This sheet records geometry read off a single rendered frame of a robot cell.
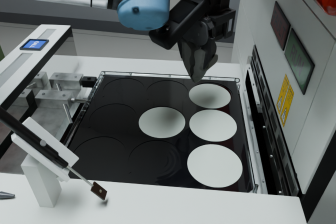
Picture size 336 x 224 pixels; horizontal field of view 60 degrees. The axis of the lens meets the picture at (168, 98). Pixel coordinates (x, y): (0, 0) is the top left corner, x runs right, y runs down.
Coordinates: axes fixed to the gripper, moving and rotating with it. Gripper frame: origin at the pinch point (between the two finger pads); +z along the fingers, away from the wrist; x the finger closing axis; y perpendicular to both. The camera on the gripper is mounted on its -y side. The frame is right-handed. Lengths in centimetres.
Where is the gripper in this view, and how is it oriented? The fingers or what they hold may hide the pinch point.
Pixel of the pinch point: (192, 78)
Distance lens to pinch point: 61.7
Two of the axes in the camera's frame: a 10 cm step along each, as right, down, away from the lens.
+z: 0.0, 8.0, 6.0
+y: 7.3, -4.1, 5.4
